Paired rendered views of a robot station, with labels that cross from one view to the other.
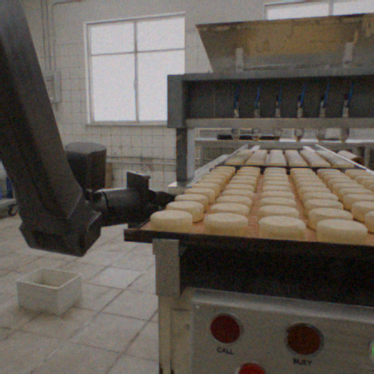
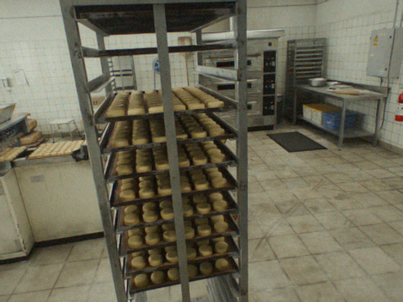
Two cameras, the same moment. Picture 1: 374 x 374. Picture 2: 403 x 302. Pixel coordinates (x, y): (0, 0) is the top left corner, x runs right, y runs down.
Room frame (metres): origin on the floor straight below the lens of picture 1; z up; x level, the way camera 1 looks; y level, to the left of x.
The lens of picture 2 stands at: (0.59, 2.61, 1.66)
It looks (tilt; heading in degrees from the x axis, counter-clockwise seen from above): 19 degrees down; 245
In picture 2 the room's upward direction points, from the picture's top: 3 degrees counter-clockwise
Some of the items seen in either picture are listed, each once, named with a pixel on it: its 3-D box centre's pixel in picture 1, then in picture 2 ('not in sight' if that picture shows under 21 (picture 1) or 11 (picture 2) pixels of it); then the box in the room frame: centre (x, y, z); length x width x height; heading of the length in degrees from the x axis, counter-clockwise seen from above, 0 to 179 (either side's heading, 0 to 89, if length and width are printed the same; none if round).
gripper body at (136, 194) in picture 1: (123, 205); (80, 156); (0.56, 0.09, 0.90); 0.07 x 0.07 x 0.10; 32
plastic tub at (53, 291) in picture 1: (50, 290); not in sight; (2.00, 0.78, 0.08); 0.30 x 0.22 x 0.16; 69
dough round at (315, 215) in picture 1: (330, 219); not in sight; (0.44, -0.18, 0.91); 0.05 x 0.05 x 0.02
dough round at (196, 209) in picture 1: (184, 211); not in sight; (0.48, 0.00, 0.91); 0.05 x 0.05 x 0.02
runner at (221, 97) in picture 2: not in sight; (209, 94); (0.05, 1.55, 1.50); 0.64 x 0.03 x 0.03; 76
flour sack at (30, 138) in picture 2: not in sight; (27, 138); (1.45, -4.24, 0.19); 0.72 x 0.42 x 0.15; 75
